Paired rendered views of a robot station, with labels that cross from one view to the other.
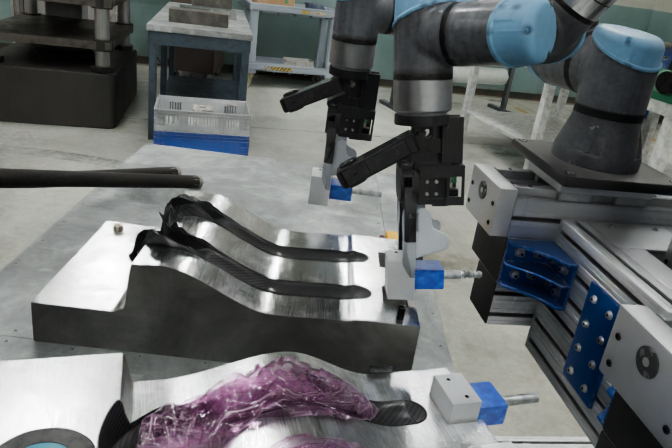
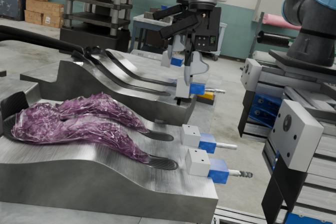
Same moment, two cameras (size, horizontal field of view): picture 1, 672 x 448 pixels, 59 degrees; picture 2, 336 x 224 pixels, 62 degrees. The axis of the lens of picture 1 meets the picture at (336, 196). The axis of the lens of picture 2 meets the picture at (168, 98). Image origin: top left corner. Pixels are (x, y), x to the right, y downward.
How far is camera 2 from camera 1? 0.27 m
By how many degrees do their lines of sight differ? 12
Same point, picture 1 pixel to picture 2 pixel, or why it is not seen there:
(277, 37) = not seen: hidden behind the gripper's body
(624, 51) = not seen: outside the picture
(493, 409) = (208, 143)
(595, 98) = (309, 24)
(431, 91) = not seen: outside the picture
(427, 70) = not seen: outside the picture
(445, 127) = (211, 11)
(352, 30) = not seen: outside the picture
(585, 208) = (298, 82)
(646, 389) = (284, 137)
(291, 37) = not seen: hidden behind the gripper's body
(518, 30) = not seen: outside the picture
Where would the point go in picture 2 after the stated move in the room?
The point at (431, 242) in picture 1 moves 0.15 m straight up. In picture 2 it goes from (198, 68) to (211, 9)
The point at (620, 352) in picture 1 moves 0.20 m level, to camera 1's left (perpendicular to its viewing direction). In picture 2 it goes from (279, 123) to (187, 98)
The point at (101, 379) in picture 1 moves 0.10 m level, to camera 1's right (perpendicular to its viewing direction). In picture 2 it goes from (22, 86) to (62, 99)
